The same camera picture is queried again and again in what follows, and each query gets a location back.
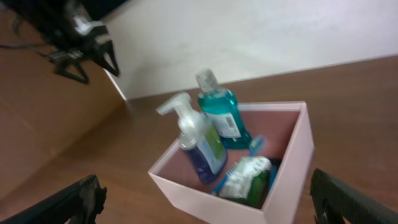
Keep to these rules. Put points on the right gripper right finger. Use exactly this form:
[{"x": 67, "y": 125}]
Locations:
[{"x": 336, "y": 202}]

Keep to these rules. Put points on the clear pump bottle purple liquid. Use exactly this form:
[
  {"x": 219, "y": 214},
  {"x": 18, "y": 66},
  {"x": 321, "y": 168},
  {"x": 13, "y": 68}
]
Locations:
[{"x": 198, "y": 138}]

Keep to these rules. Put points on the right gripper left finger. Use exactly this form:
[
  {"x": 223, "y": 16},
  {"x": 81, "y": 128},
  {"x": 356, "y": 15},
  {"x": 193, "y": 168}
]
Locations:
[{"x": 79, "y": 203}]

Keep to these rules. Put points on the blue mouthwash bottle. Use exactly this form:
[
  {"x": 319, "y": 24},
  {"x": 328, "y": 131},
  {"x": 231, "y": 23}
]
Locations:
[{"x": 221, "y": 106}]

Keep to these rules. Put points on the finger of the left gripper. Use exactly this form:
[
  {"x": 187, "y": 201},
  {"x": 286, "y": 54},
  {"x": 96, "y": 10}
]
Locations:
[
  {"x": 104, "y": 56},
  {"x": 70, "y": 68}
]

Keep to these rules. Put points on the blue disposable razor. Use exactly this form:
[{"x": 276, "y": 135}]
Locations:
[{"x": 272, "y": 176}]

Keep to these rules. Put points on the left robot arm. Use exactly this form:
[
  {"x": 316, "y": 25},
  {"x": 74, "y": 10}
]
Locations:
[{"x": 38, "y": 13}]

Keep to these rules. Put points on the white cardboard box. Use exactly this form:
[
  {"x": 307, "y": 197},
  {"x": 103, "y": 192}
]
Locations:
[{"x": 287, "y": 130}]

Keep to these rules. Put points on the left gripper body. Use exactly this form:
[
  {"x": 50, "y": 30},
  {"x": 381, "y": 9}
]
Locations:
[{"x": 70, "y": 44}]

